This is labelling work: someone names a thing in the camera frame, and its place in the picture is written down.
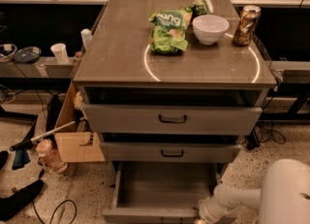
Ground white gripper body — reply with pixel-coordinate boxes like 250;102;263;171
199;197;232;224

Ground grey bottom drawer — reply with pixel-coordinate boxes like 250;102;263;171
103;161;220;224

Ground grey drawer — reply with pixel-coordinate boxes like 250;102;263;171
85;105;262;136
103;161;220;224
101;142;241;163

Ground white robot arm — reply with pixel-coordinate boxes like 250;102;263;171
195;159;310;224

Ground grey drawer cabinet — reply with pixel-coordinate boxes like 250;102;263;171
73;0;278;191

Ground grey middle drawer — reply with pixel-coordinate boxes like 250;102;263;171
101;142;241;163

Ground grey top drawer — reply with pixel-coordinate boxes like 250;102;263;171
85;105;262;136

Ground black power adapter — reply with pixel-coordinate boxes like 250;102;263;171
246;130;260;150

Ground cardboard box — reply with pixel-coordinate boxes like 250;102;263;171
54;83;105;163

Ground clear plastic jug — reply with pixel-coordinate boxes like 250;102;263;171
36;139;68;174

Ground white bowl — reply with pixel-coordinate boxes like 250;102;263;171
193;14;230;45

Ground green chip bag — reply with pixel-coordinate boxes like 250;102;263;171
148;0;213;55

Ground black sock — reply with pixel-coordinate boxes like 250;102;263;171
0;179;44;221

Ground crushed soda can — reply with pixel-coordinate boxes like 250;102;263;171
232;5;261;46

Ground white plastic bottle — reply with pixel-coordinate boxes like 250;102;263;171
80;29;92;49

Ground white paper cup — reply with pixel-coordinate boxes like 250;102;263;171
50;43;69;64

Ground dark blue plate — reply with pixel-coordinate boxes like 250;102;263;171
14;47;41;64

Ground small patterned bowl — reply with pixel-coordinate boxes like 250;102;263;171
0;44;17;63

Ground black cable on floor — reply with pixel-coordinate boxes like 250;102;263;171
31;199;78;224

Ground grey handled tool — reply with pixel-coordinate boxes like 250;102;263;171
10;117;86;151

